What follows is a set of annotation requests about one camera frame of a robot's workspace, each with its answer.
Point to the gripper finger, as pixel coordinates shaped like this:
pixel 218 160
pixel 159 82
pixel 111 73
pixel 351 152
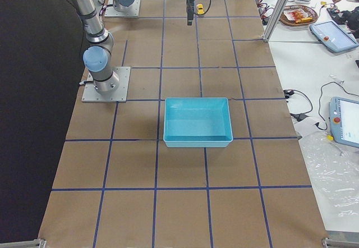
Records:
pixel 190 12

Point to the yellow beetle toy car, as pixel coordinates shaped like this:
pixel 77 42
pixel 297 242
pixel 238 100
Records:
pixel 200 9

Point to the woven snack basket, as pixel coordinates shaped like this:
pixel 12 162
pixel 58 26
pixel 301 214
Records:
pixel 298 15

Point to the light blue plastic bin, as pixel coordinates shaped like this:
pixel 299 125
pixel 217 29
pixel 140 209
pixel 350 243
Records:
pixel 197 123

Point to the upper teach pendant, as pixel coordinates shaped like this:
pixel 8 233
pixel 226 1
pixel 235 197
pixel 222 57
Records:
pixel 335 39

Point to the teach pendant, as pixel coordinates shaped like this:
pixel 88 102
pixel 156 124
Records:
pixel 335 39
pixel 343 120

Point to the lower teach pendant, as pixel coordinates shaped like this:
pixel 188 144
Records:
pixel 343 120

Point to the clear plastic sheet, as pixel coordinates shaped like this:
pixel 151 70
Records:
pixel 333 172

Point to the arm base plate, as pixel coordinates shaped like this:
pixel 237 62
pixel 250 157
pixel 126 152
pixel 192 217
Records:
pixel 115 89
pixel 120 11

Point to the aluminium frame post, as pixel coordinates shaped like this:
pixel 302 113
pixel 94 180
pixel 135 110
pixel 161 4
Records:
pixel 278 9

